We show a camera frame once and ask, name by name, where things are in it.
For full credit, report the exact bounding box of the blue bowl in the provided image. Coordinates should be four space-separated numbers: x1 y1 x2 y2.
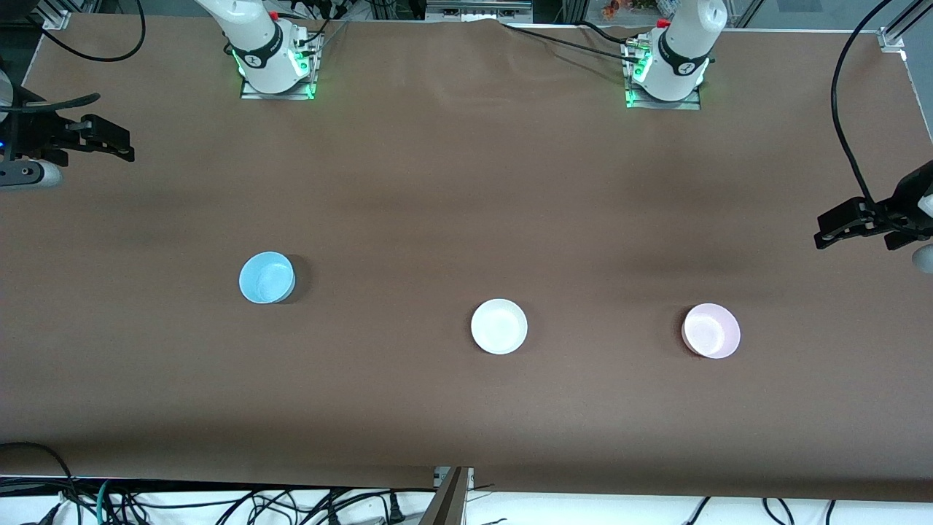
239 252 297 305

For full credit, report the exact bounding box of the thick black cable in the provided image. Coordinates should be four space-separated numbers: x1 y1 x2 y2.
0 442 77 525

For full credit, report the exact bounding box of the aluminium profile bar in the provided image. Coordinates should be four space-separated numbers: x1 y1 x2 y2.
419 467 471 525

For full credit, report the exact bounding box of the grey metal frame rail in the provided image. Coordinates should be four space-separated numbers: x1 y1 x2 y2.
426 0 533 23

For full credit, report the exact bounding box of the brown table cover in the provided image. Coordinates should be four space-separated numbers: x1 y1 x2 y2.
0 13 933 504

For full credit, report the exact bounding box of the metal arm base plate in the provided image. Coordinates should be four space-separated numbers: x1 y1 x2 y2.
625 40 702 110
241 33 319 101

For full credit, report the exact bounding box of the black base cable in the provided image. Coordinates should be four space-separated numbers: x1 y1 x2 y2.
501 23 644 63

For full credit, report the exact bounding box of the pink bowl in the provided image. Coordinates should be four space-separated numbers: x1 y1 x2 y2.
682 303 741 359

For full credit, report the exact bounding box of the white bowl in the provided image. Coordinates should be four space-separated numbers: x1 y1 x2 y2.
471 299 528 356

